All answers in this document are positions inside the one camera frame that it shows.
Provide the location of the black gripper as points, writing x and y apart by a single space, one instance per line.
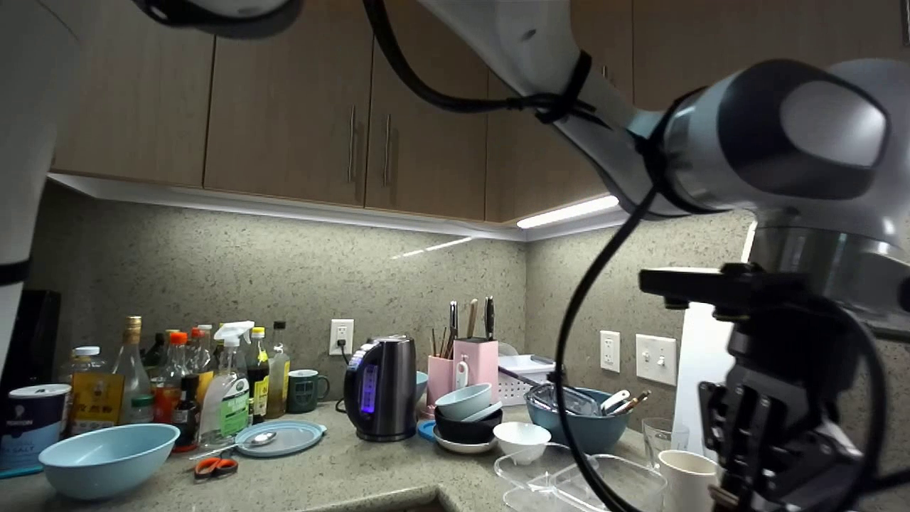
799 420

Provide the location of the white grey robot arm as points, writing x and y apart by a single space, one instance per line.
820 158

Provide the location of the dark blue bowl with utensils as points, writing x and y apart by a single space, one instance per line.
591 433

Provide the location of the small white bowl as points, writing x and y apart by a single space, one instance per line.
520 441

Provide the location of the stainless steel sink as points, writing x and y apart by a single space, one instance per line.
412 498

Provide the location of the light blue bowl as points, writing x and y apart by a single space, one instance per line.
105 462

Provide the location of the white mug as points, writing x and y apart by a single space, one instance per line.
688 478

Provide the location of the white cutting board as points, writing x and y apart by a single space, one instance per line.
703 356

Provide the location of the clear plastic container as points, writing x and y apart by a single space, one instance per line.
547 484
641 487

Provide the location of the white dish rack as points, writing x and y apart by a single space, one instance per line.
517 373

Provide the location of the under cabinet light strip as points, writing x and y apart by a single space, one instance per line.
567 212

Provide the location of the pink knife block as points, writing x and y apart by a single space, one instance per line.
474 347

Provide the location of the stacked grey black bowls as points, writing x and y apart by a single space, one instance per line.
467 414

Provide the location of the pink utensil cup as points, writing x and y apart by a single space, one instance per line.
439 364

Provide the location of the black electric kettle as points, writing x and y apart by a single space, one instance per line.
378 387

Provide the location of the dark green mug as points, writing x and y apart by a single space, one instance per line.
304 387

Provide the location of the light blue plate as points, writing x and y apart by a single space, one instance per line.
275 440

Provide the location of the yellow green bottle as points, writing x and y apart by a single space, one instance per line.
278 367

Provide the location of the wooden upper cabinets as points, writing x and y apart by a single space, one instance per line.
315 114

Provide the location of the dark soy sauce bottle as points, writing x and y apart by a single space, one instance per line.
257 373

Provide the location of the red cap sauce bottle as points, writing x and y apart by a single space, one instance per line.
167 387

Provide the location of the tall glass oil bottle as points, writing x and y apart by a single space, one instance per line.
136 403

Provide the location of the yellow label jar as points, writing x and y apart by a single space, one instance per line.
95 391

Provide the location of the white blue canister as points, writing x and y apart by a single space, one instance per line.
31 420

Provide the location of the black appliance at left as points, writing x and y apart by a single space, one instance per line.
34 336

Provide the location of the white light switch plate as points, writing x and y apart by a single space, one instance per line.
658 360

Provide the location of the white outlet right wall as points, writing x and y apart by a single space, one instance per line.
608 350

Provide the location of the white wall outlet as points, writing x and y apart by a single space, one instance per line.
338 336

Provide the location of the red handled scissors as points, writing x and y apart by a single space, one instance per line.
214 468

